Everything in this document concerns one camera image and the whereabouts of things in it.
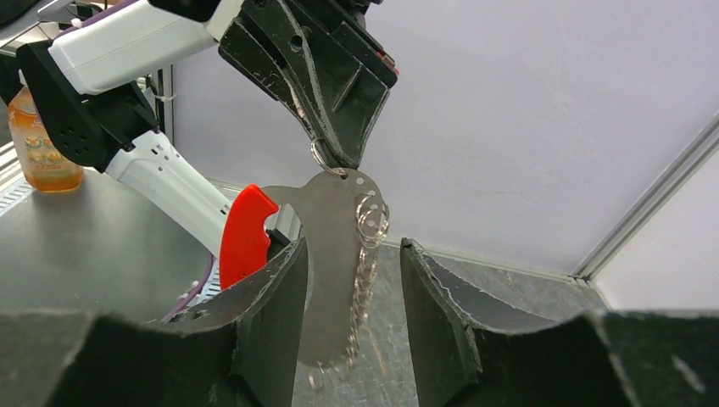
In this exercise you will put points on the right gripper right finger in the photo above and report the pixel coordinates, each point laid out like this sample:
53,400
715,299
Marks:
469,348

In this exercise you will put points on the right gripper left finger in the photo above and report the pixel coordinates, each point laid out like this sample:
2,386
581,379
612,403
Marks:
239,348

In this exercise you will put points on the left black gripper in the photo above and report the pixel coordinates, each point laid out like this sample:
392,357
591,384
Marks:
319,61

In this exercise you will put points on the metal key holder red handle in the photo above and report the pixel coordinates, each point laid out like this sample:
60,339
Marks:
344,220

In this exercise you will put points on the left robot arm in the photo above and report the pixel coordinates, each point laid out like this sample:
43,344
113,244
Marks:
84,86

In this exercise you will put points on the orange liquid bottle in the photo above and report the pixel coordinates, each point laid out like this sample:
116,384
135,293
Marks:
43,166

